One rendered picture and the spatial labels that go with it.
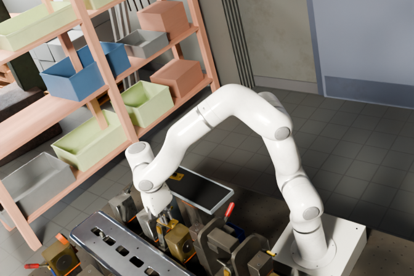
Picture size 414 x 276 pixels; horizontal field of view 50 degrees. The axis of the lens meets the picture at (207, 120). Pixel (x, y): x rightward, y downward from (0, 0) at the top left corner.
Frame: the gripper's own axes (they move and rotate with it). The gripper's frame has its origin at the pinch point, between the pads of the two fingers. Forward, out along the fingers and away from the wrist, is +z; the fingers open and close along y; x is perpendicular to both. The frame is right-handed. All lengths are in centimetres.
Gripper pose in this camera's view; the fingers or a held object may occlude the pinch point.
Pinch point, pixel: (165, 216)
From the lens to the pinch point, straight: 164.6
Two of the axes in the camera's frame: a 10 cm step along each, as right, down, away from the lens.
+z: 2.4, 8.2, 5.2
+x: 7.6, 1.7, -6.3
